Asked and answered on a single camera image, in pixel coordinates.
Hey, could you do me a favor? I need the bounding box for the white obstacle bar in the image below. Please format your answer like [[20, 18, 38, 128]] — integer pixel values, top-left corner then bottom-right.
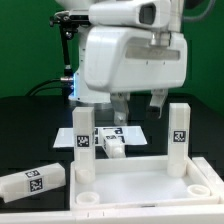
[[193, 157, 224, 205], [0, 205, 224, 224]]

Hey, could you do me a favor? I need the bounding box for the white front obstacle bar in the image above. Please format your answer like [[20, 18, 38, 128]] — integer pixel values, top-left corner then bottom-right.
[[0, 205, 224, 224]]

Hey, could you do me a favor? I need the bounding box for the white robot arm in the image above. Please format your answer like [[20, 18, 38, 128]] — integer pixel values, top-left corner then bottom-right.
[[55, 0, 216, 125]]

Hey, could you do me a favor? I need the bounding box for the black camera stand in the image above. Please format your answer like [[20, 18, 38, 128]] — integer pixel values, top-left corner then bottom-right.
[[49, 10, 90, 76]]

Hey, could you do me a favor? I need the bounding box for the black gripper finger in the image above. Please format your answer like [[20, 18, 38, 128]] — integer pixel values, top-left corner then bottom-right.
[[147, 89, 168, 119], [110, 93, 130, 126]]

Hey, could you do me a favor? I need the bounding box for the white desk top panel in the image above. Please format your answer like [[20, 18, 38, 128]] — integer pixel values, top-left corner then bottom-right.
[[70, 156, 221, 211]]

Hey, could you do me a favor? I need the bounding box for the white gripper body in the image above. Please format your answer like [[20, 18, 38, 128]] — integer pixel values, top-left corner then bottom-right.
[[84, 26, 187, 93]]

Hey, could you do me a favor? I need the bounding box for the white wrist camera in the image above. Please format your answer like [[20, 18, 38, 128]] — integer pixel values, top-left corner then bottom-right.
[[89, 0, 171, 29]]

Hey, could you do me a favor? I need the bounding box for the white paper with markers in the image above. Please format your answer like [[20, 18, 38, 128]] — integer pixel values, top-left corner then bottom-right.
[[53, 126, 147, 148]]

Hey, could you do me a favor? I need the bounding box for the white right obstacle bar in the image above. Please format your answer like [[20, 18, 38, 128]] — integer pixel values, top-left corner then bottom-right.
[[193, 157, 224, 205]]

